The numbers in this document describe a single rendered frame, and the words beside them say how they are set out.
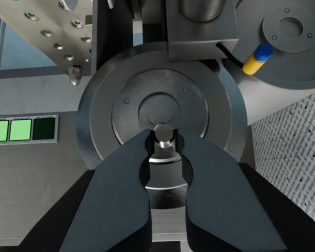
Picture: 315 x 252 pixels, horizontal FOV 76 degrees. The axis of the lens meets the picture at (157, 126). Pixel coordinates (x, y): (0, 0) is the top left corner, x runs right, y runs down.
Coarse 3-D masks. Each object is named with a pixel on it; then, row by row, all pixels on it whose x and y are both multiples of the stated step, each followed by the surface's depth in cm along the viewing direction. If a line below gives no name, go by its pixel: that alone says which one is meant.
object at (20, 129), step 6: (12, 120) 51; (18, 120) 51; (24, 120) 51; (30, 120) 51; (12, 126) 51; (18, 126) 51; (24, 126) 51; (12, 132) 51; (18, 132) 51; (24, 132) 51; (12, 138) 51; (18, 138) 50; (24, 138) 50
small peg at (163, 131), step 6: (156, 126) 12; (162, 126) 12; (168, 126) 12; (156, 132) 12; (162, 132) 12; (168, 132) 12; (174, 132) 12; (156, 138) 12; (162, 138) 12; (168, 138) 12; (162, 144) 12; (168, 144) 13
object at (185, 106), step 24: (144, 72) 16; (168, 72) 16; (120, 96) 16; (144, 96) 16; (168, 96) 16; (192, 96) 16; (120, 120) 15; (144, 120) 16; (168, 120) 15; (192, 120) 15
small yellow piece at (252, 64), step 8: (224, 48) 14; (256, 48) 11; (264, 48) 11; (272, 48) 11; (232, 56) 14; (256, 56) 11; (264, 56) 11; (240, 64) 13; (248, 64) 12; (256, 64) 12; (248, 72) 13
